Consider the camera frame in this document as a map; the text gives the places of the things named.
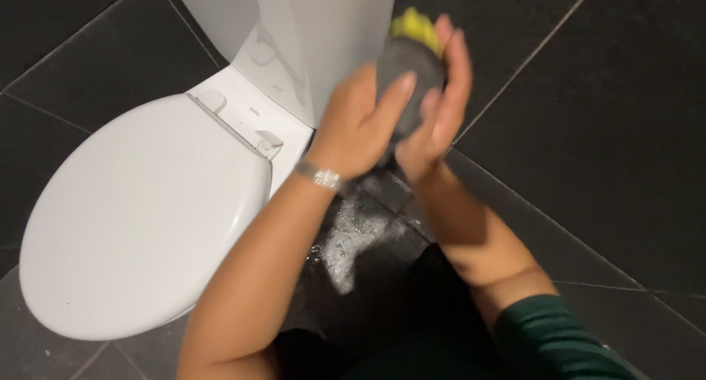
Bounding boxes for white toilet lid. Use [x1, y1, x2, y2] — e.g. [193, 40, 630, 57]
[19, 93, 273, 341]

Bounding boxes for green sleeve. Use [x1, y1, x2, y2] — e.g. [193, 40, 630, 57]
[492, 294, 643, 380]

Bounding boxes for person's right hand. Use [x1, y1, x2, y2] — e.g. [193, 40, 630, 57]
[395, 14, 474, 187]

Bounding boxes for grey and yellow scrub sponge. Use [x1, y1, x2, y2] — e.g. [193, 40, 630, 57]
[375, 6, 447, 145]

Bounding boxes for white soap foam patch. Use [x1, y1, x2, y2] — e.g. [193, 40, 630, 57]
[309, 195, 420, 296]

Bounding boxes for person's black trousers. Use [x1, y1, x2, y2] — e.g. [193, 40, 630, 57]
[273, 243, 508, 380]

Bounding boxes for silver wrist bracelet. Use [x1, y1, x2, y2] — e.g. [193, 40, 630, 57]
[293, 159, 344, 192]

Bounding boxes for person's left hand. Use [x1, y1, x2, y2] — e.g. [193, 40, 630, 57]
[305, 61, 418, 181]

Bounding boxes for white toilet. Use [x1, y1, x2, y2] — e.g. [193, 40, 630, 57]
[19, 0, 399, 341]

